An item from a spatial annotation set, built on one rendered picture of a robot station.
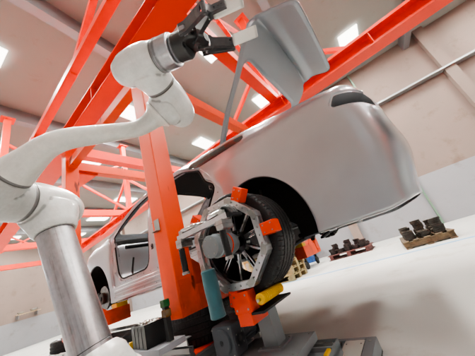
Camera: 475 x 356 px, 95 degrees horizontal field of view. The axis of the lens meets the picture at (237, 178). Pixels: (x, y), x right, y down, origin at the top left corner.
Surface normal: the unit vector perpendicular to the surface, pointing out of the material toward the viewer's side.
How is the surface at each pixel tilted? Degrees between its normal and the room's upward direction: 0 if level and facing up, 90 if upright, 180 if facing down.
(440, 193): 90
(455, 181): 90
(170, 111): 156
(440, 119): 90
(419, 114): 90
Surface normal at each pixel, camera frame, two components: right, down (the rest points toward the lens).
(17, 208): 0.77, 0.53
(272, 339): -0.59, -0.12
